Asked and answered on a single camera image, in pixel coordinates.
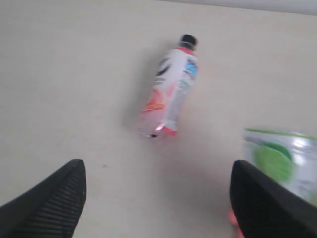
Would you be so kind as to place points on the person's open hand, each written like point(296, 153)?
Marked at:
point(233, 221)

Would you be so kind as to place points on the lime label bottle white cap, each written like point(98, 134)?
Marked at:
point(289, 158)

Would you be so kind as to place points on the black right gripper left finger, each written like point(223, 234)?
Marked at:
point(51, 209)

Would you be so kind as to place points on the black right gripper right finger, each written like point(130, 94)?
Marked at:
point(265, 209)

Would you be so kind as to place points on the pink bottle black cap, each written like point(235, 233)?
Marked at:
point(175, 77)

